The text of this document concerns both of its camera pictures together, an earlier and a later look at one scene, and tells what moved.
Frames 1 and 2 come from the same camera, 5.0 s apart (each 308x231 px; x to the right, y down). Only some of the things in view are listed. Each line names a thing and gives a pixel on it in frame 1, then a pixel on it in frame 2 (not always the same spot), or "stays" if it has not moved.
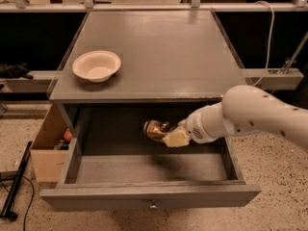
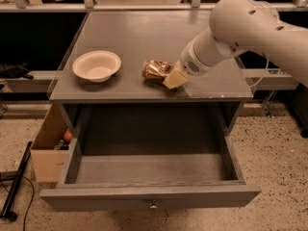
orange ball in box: x=67 y=137 stays
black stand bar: x=7 y=210 stays
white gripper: x=194 y=128 -> x=190 y=63
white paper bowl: x=96 y=65 stays
